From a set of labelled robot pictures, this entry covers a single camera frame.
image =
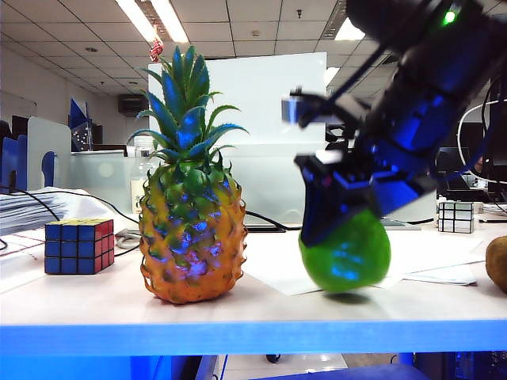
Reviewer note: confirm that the clear plastic water bottle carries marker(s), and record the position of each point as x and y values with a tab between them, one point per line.
139	158

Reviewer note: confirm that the blue triangular box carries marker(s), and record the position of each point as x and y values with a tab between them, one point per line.
77	118

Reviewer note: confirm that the blue file holder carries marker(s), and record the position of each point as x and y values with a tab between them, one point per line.
14	166

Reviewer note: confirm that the black ceiling air unit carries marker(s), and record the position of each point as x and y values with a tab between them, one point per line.
132	103

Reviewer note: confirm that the brown kiwi fruit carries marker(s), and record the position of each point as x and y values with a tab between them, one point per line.
498	265

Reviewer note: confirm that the stack of printed papers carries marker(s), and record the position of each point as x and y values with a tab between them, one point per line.
24	211

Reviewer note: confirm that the frosted glass desk divider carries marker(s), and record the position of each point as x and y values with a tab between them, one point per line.
269	186

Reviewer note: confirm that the red hanging ornament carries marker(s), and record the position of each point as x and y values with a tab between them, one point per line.
157	48

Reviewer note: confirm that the black monitor edge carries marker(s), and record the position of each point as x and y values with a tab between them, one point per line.
500	130

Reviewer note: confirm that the long ceiling light panel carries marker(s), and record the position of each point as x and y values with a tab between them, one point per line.
158	17
348	31

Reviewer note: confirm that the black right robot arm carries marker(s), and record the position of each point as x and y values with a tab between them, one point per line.
435	39

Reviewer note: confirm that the shiny green apple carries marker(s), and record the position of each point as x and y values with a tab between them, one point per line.
348	261

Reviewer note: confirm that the tall white partition board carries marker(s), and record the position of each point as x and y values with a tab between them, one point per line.
253	99

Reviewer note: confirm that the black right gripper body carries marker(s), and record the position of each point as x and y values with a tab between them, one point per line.
412	122

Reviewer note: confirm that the large white paper sheet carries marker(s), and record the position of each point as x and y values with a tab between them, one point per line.
277	265

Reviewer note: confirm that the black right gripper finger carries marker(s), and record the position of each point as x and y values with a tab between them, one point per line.
404	190
328	198

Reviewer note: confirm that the silver mirror cube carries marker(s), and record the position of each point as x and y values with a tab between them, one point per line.
456	217

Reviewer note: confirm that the colourful Rubik's cube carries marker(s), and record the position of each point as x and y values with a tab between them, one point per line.
75	249

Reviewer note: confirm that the white plastic bag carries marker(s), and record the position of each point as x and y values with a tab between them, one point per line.
91	210

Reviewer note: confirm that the plastic pineapple with green crown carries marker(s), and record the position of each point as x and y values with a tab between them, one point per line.
190	245

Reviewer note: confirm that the small white paper sheet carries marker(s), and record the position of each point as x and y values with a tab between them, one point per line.
439	275

